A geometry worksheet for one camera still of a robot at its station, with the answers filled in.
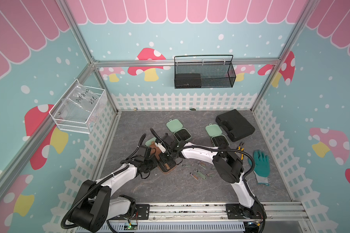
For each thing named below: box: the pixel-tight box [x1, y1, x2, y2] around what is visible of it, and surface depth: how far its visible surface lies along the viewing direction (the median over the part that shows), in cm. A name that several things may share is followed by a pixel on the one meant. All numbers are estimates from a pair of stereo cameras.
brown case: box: [149, 141, 177, 174], surface depth 83 cm
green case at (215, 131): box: [205, 123, 230, 148], surface depth 105 cm
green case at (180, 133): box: [166, 118, 192, 142], surface depth 108 cm
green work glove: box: [247, 149, 271, 186], surface depth 91 cm
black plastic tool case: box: [215, 109, 256, 143], surface depth 108 cm
